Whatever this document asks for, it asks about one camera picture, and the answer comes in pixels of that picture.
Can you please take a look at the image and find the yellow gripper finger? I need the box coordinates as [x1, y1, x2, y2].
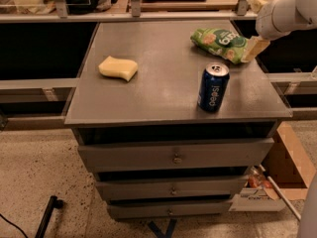
[247, 0, 266, 13]

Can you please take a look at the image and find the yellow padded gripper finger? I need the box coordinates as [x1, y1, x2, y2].
[241, 36, 270, 62]

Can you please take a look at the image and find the green rice chip bag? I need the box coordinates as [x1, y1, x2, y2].
[190, 28, 249, 64]

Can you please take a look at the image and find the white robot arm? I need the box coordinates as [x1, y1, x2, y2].
[243, 0, 317, 238]

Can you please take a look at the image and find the yellow sponge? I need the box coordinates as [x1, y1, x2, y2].
[98, 56, 138, 81]

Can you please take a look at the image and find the blue pepsi can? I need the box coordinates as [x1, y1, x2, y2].
[197, 62, 230, 112]

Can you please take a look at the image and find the top grey drawer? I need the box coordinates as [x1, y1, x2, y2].
[78, 138, 273, 173]

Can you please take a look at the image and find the grey drawer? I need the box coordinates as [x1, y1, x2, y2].
[78, 138, 273, 173]
[107, 200, 232, 219]
[96, 176, 247, 201]

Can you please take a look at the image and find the grey drawer cabinet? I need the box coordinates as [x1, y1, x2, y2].
[65, 21, 289, 206]

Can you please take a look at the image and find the cardboard box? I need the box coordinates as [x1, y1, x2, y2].
[230, 122, 316, 211]

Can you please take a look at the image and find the orange snack packet in box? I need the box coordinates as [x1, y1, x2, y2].
[248, 167, 272, 188]

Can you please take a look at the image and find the middle grey drawer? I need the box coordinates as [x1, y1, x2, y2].
[96, 176, 247, 201]

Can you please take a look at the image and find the bottom grey drawer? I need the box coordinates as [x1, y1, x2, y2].
[107, 200, 232, 219]

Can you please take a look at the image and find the black bar on floor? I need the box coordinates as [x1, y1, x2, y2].
[35, 195, 63, 238]

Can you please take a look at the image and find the white stick with black handle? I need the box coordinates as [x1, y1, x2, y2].
[259, 165, 301, 221]

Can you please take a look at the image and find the black cable on floor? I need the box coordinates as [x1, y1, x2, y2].
[0, 213, 30, 238]

